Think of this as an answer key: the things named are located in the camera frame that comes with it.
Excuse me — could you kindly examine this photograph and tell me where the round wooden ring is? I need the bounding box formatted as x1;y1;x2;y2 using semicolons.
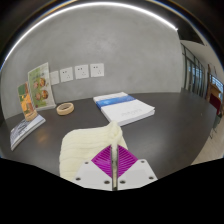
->
55;102;75;117

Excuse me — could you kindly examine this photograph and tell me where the white ceiling light strip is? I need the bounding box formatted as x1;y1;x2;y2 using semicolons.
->
5;1;179;61

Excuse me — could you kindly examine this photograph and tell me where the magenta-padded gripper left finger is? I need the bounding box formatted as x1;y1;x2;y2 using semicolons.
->
73;145;116;192

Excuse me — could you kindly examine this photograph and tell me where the black-framed glass partition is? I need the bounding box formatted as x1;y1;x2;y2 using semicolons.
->
180;41;209;99

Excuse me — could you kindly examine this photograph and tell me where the green menu stand sign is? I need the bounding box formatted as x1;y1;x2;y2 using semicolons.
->
27;62;57;112

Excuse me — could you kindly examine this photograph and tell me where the cream knitted towel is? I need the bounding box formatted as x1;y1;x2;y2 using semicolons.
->
58;120;129;183

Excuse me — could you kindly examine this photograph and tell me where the blue and white book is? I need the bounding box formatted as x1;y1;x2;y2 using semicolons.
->
92;91;136;111

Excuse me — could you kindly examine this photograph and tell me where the wooden cabinet with red panel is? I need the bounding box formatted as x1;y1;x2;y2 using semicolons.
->
206;64;224;117

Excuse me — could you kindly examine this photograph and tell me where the white wall socket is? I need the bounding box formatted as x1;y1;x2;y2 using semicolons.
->
74;64;90;80
89;62;105;79
49;70;61;86
59;66;75;83

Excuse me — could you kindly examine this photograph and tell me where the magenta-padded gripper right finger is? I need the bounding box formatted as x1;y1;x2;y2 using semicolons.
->
114;144;158;192

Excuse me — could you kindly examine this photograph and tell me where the orange sign on wooden base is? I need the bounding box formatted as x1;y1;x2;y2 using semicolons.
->
17;81;39;122

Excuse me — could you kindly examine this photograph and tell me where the grey magazine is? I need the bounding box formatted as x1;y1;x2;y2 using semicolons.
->
9;114;47;152

